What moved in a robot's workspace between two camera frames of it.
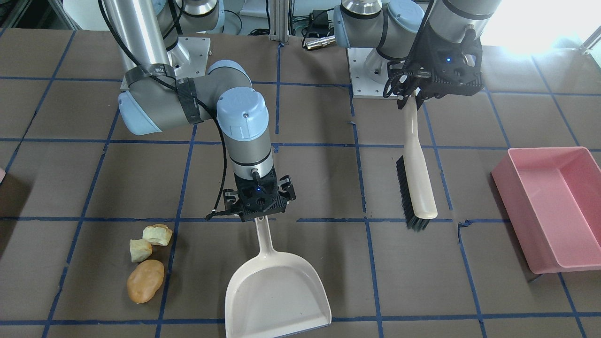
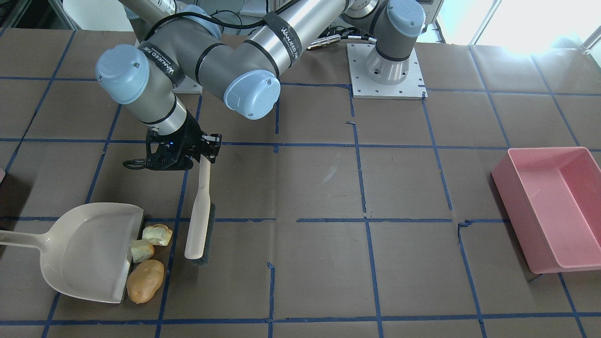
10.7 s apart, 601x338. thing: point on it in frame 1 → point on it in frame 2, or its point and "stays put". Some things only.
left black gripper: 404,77 → 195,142
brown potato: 144,280 stays put
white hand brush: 419,197 → 200,237
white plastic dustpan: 273,295 → 87,253
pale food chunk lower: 140,249 stays put
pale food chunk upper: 157,234 stays put
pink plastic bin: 553,194 stays put
